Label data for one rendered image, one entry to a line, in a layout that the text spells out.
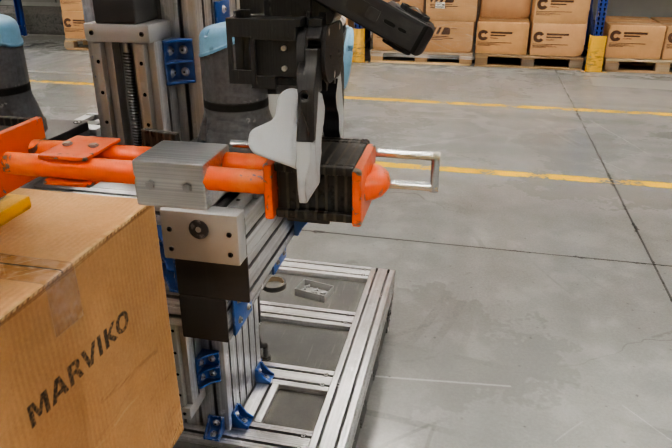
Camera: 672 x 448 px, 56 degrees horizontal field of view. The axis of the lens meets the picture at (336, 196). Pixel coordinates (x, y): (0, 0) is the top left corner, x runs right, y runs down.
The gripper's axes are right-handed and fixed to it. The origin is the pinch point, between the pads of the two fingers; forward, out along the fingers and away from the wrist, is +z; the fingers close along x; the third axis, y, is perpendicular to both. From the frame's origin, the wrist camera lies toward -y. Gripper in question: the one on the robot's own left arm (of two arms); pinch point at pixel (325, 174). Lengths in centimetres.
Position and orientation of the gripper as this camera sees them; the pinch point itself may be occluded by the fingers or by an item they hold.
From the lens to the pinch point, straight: 56.5
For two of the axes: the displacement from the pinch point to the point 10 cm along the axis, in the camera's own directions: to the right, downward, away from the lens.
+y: -9.8, -0.8, 2.0
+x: -2.2, 3.6, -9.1
